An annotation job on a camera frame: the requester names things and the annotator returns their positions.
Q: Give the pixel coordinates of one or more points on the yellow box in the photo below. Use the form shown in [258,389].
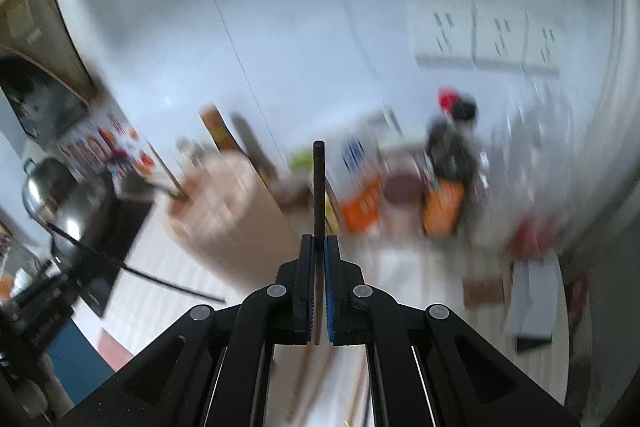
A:
[331,207]

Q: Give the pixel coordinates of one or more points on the red tomato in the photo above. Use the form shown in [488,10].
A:
[530,237]

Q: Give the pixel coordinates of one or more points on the colourful printed box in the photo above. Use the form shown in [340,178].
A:
[100,144]

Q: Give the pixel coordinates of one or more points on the white wall socket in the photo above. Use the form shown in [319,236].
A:
[542,44]
[442,34]
[500,39]

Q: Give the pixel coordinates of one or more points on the brown label patch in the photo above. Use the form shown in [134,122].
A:
[484,292]

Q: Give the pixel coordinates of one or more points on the white and orange packet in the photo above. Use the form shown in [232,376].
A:
[360,187]

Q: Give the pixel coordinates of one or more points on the striped cat-print tablecloth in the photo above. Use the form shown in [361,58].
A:
[430,267]

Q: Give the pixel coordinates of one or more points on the clear jar with brown lid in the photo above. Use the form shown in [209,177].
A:
[402,202]

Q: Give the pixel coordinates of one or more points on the green packet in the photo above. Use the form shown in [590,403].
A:
[301,162]

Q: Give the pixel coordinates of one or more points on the dark soy sauce bottle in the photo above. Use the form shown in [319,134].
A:
[452,167]

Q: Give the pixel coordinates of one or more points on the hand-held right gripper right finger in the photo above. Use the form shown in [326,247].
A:
[331,277]

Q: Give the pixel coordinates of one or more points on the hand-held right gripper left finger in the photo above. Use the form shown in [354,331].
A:
[306,277]

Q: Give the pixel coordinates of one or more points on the white paper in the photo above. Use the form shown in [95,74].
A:
[535,297]

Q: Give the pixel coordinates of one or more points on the black induction cooker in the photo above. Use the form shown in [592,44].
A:
[110,247]

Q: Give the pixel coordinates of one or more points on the black phone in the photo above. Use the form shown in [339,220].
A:
[532,343]

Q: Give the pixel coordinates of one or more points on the beige utensil holder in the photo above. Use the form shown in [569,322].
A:
[225,217]

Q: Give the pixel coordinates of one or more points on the steel pot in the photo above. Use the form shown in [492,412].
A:
[60,197]

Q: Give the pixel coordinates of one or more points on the white plastic bag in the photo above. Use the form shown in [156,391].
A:
[530,157]

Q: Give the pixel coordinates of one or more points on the dark chopstick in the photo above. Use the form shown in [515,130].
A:
[318,187]

